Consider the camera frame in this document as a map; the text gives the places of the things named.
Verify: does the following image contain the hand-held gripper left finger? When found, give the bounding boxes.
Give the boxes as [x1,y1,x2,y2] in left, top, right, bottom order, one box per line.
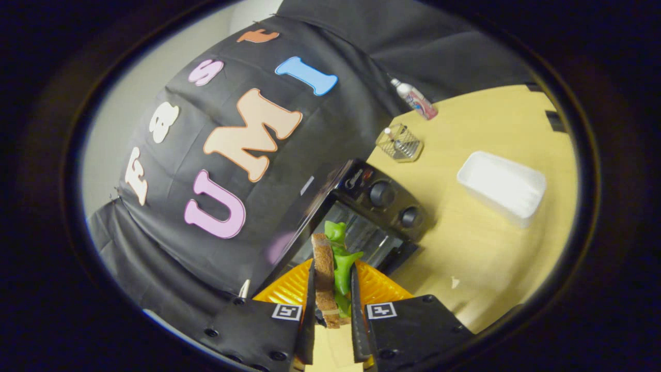
[199,258,317,372]

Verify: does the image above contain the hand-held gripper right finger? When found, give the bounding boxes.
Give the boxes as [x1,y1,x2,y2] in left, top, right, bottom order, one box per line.
[350,260,476,372]

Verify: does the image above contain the lettuce bread sandwich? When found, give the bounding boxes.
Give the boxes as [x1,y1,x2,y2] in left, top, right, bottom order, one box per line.
[311,221,365,329]

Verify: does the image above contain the black toaster oven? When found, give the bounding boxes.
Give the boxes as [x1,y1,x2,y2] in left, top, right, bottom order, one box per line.
[253,158,429,300]

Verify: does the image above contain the black backdrop cloth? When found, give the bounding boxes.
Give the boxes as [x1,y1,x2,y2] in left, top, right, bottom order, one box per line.
[88,0,538,321]

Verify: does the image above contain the white plastic tray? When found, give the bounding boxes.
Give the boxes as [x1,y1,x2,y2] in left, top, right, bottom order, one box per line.
[457,150,547,228]

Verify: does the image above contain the pink white spray bottle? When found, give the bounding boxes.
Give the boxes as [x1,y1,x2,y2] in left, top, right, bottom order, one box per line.
[390,77,439,121]

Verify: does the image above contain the small wire mesh basket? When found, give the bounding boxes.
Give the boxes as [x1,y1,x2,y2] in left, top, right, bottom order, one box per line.
[375,123,424,163]

